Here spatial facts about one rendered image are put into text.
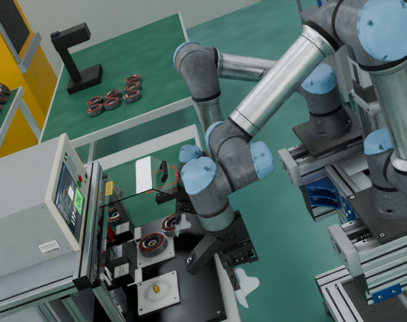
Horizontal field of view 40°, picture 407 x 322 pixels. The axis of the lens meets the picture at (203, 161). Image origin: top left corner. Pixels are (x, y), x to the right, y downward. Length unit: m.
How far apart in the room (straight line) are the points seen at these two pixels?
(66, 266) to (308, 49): 0.98
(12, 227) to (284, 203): 2.05
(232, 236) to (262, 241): 2.00
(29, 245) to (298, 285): 1.56
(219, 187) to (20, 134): 4.61
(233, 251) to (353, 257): 0.46
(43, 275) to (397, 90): 1.15
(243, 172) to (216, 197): 0.07
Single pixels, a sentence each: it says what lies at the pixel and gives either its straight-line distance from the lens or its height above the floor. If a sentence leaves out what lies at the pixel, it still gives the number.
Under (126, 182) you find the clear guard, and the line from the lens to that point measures 2.11.
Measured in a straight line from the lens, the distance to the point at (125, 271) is 1.95.
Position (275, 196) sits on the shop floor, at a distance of 3.55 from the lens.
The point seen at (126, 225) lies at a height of 0.92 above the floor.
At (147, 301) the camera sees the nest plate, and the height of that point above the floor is 0.78.
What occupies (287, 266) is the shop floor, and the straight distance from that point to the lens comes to 3.06.
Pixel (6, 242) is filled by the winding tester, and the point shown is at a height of 1.23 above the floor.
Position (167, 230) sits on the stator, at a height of 0.84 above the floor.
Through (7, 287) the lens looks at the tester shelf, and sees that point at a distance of 1.85.
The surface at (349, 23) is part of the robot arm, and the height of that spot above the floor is 1.64.
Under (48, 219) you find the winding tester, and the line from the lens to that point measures 1.74.
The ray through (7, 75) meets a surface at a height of 0.76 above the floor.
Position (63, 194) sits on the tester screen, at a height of 1.26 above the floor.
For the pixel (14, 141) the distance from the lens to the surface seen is 5.71.
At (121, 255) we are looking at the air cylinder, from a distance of 2.19.
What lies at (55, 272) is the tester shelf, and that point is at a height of 1.11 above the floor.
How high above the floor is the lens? 2.08
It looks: 30 degrees down
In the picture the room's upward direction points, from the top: 22 degrees counter-clockwise
